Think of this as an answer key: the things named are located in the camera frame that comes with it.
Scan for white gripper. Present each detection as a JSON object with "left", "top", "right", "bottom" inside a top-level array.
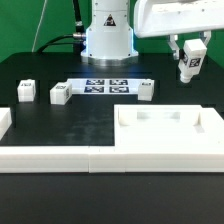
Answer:
[{"left": 134, "top": 0, "right": 224, "bottom": 60}]

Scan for white square tabletop part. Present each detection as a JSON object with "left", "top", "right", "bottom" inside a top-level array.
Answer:
[{"left": 114, "top": 105, "right": 224, "bottom": 148}]

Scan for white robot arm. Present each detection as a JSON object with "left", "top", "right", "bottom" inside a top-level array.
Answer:
[{"left": 81, "top": 0, "right": 224, "bottom": 66}]

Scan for white right fence piece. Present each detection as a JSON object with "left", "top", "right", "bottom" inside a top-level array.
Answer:
[{"left": 201, "top": 108, "right": 223, "bottom": 122}]

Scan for white fence piece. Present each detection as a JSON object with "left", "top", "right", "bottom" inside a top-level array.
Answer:
[
  {"left": 201, "top": 108, "right": 223, "bottom": 122},
  {"left": 0, "top": 107, "right": 12, "bottom": 140}
]

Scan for white sheet with tags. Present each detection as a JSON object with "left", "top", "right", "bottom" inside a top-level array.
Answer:
[{"left": 68, "top": 78, "right": 142, "bottom": 95}]

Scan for white left fence piece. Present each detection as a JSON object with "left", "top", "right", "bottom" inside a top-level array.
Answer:
[{"left": 0, "top": 107, "right": 12, "bottom": 140}]

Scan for black cable bundle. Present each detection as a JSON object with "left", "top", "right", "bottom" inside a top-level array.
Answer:
[{"left": 35, "top": 0, "right": 88, "bottom": 54}]

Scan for thin white cable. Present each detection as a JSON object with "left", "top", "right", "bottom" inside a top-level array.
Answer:
[{"left": 31, "top": 0, "right": 48, "bottom": 53}]

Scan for white front fence rail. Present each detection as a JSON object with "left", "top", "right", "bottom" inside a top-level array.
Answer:
[{"left": 0, "top": 146, "right": 224, "bottom": 173}]

